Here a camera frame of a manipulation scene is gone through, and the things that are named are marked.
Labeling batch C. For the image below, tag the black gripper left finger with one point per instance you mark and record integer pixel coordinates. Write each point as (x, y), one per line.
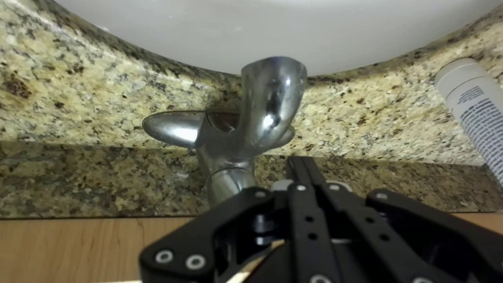
(308, 236)

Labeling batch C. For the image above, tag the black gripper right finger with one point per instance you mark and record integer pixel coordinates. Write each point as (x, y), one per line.
(377, 236)

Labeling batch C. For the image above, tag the chrome faucet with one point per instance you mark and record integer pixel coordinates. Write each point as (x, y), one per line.
(272, 99)

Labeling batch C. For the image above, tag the tall white tube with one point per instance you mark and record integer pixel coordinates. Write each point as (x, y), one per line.
(476, 115)

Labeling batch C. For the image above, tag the white oval sink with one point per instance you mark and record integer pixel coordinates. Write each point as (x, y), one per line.
(236, 32)

